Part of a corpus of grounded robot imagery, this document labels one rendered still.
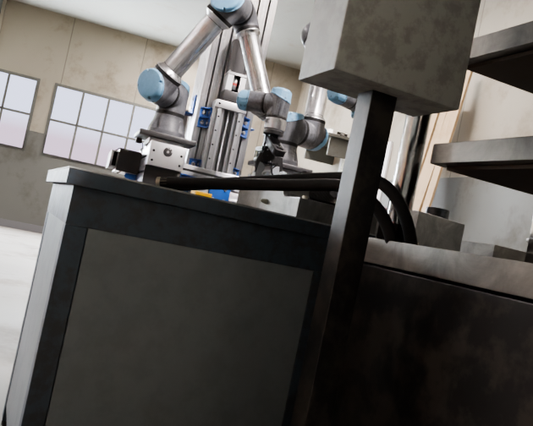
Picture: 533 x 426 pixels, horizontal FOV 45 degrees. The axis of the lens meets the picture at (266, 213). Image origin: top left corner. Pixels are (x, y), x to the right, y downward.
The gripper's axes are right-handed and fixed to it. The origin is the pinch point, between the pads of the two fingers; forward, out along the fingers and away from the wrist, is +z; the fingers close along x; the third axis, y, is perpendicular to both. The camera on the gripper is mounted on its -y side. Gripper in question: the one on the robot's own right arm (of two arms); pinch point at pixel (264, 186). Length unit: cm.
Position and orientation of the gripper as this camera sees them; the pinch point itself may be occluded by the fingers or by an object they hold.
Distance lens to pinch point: 224.3
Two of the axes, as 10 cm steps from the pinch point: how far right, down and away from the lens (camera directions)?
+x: -9.0, -2.0, -3.8
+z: -2.0, 9.8, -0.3
